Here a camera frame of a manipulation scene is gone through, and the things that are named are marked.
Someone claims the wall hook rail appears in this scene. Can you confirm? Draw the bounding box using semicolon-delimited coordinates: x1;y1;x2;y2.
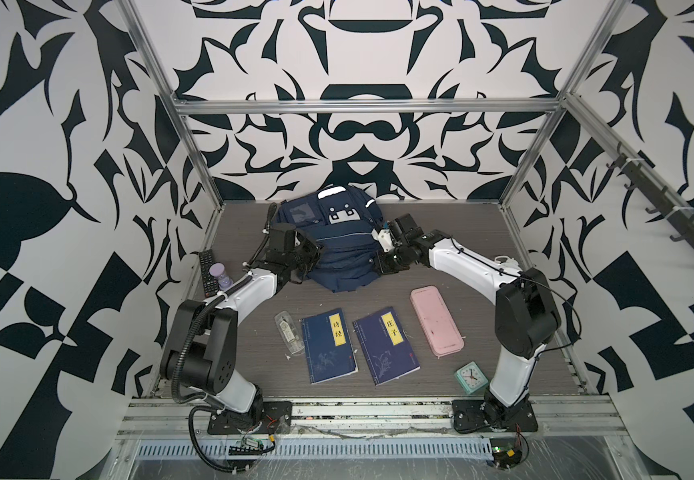
606;142;694;277

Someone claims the purple book yellow label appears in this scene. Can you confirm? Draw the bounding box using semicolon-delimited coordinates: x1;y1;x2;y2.
353;307;420;386

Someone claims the blue book yellow label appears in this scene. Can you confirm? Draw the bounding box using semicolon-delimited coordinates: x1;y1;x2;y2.
301;308;358;384

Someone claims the green square alarm clock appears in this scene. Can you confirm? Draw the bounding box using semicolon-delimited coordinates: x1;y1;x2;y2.
454;361;489;395

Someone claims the black remote control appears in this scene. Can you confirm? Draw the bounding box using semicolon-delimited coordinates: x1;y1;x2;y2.
198;249;220;298

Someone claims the pink pencil case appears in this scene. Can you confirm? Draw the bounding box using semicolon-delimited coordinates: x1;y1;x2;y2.
410;286;464;358

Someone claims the clear plastic pen box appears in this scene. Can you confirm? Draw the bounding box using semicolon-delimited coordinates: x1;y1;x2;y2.
274;311;305;356

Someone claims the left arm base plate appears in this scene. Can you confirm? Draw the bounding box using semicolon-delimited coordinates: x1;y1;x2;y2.
207;401;293;435

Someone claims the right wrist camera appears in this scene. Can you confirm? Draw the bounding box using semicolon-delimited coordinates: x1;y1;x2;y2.
372;227;395;253

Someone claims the aluminium frame rail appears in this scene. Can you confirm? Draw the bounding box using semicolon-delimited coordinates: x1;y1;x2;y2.
117;395;628;437

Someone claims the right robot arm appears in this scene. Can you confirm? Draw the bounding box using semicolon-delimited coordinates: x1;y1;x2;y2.
372;214;561;409

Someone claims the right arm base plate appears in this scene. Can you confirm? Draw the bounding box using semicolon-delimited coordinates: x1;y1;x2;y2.
451;398;539;434

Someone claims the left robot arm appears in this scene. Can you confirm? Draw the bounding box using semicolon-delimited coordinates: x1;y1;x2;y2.
160;223;322;414

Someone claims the small purple bottle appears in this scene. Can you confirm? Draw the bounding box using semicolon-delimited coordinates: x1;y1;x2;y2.
209;262;234;291

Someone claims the black corrugated cable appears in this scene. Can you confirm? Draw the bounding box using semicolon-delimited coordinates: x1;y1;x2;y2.
188;405;276;475

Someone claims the navy blue student backpack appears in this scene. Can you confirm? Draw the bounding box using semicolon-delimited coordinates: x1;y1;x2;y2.
275;185;384;293

